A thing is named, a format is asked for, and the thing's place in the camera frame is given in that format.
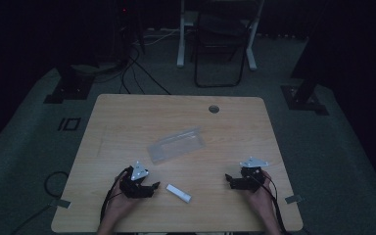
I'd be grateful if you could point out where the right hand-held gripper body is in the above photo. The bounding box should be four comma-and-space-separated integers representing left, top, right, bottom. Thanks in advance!
235, 156, 270, 192

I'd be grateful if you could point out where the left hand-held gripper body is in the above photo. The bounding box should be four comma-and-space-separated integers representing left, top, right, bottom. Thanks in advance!
119, 160, 155, 200

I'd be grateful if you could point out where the person's right hand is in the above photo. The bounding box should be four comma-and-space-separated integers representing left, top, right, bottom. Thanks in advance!
244, 169, 278, 220

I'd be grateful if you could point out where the person's left hand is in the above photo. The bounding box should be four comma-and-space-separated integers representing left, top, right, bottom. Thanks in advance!
105, 175, 138, 226

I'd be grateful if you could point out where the small white rectangular stick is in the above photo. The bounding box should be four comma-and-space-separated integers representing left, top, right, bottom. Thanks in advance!
164, 183, 193, 205

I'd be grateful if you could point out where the clear plastic bag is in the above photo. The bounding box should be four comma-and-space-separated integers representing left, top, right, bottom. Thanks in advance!
147, 125, 207, 165

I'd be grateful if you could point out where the grey tape strip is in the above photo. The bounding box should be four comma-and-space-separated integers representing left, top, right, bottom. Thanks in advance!
49, 198, 72, 210
284, 194, 305, 205

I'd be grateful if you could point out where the black folding chair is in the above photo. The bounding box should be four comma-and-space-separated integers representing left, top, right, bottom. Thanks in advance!
193, 0, 250, 89

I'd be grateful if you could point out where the right hand-held gripper cable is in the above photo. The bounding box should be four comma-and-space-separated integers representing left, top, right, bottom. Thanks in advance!
260, 170, 290, 235

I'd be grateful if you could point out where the black floor cable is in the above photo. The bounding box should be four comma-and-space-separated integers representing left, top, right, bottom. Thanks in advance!
10, 170, 71, 235

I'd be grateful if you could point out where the black stand with base plate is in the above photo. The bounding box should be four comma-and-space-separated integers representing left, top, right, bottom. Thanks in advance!
280, 0, 330, 117
43, 62, 96, 105

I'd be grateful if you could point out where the bundle of black floor cables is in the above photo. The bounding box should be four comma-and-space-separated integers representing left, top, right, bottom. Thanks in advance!
91, 28, 172, 96

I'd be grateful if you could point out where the white desk frame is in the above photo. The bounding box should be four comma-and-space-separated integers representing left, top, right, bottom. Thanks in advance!
176, 0, 265, 71

